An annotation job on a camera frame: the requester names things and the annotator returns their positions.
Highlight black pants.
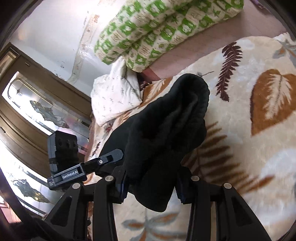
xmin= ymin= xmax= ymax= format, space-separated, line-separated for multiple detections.
xmin=101 ymin=73 xmax=210 ymax=212

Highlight wooden wardrobe with glass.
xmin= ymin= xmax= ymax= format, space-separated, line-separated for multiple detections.
xmin=1 ymin=44 xmax=91 ymax=217

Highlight white leaf print quilt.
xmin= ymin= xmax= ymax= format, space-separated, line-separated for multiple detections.
xmin=90 ymin=56 xmax=142 ymax=126

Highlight leaf pattern fleece blanket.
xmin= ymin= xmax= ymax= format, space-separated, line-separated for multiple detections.
xmin=84 ymin=32 xmax=296 ymax=241

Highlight green checkered folded blanket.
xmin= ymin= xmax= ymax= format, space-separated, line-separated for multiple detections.
xmin=94 ymin=1 xmax=244 ymax=72

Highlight pink bed sheet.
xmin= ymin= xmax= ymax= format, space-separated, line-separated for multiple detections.
xmin=138 ymin=1 xmax=287 ymax=81

